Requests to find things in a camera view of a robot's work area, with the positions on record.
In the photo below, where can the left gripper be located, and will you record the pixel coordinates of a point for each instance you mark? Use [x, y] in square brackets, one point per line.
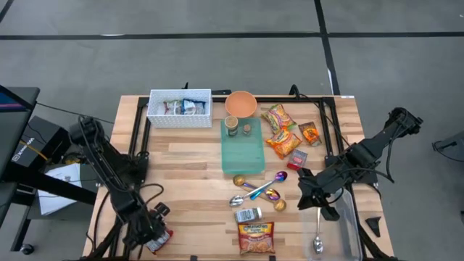
[143, 224]

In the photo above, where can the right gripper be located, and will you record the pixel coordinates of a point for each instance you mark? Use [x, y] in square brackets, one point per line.
[320, 190]

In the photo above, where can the white and red ramen packet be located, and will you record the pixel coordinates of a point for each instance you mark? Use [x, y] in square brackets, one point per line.
[161, 241]

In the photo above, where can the clear plastic container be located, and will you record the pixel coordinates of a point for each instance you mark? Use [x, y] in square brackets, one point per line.
[344, 232]

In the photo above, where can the gold metal spoon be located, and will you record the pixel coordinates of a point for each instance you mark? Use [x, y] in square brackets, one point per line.
[279, 204]

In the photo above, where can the red spice box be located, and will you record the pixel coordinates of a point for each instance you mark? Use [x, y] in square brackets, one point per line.
[297, 160]

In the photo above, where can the red Maruchan ramen packet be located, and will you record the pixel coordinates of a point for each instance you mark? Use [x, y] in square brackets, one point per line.
[256, 237]

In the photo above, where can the white label seasoning shaker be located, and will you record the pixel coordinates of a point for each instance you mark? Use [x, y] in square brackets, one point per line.
[248, 215]

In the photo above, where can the orange ramen noodle packet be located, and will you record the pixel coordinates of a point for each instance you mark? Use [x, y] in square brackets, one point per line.
[283, 143]

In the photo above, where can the taco seasoning packet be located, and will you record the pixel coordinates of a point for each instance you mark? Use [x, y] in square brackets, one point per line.
[310, 133]

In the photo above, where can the chili shrimp ramen packet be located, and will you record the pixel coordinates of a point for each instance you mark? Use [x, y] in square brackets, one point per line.
[279, 117]

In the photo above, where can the small glass spice jar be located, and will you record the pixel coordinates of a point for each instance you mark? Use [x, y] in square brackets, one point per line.
[246, 129]

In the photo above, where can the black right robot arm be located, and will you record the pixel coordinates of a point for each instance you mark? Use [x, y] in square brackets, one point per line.
[366, 152]

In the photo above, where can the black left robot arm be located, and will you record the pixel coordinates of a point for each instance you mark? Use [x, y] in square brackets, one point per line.
[105, 163]

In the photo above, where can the white red food packet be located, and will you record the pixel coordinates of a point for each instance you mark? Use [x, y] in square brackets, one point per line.
[172, 107]

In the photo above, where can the blue white food packet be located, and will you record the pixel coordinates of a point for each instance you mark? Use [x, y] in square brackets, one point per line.
[193, 107]

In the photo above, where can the black desk leg stand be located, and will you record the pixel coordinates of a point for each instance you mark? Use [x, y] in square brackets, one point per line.
[72, 194]

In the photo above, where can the teal translucent plastic tray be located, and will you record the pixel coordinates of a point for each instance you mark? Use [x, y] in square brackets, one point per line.
[243, 156]

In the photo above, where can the white paper sheet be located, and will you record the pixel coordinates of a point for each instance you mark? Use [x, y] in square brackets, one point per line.
[59, 188]

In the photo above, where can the white perforated plastic basket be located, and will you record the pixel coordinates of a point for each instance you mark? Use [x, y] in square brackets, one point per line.
[179, 121]

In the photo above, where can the black caster wheel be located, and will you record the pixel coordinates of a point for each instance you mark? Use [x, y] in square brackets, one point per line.
[26, 249]

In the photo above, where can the orange bowl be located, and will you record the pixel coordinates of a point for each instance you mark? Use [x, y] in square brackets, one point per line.
[241, 104]

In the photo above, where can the black equipment box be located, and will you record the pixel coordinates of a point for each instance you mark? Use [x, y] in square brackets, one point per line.
[43, 141]

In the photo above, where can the black desk with monitor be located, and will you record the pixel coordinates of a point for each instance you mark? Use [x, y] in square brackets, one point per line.
[18, 108]

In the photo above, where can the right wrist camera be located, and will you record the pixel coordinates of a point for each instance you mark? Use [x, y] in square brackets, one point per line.
[308, 175]

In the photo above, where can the black triangular bracket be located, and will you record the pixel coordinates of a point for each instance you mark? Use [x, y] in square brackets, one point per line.
[374, 225]

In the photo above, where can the black aluminium table frame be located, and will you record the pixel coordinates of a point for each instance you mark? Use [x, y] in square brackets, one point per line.
[217, 98]

